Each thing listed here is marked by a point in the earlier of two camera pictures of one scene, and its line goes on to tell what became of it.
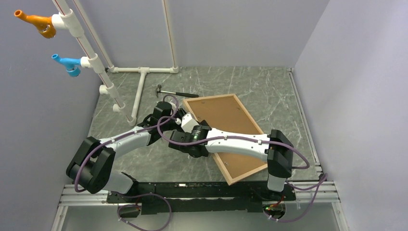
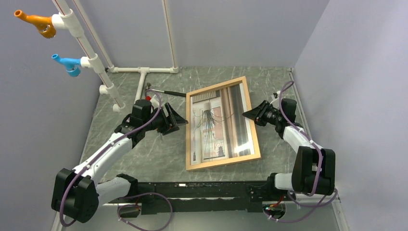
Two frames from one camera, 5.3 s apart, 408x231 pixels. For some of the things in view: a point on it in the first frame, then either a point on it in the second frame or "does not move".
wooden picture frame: [226, 112] to [188, 95]
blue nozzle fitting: [71, 65] does not move
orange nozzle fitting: [44, 24] does not move
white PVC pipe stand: [68, 20] does not move
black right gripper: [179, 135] to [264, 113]
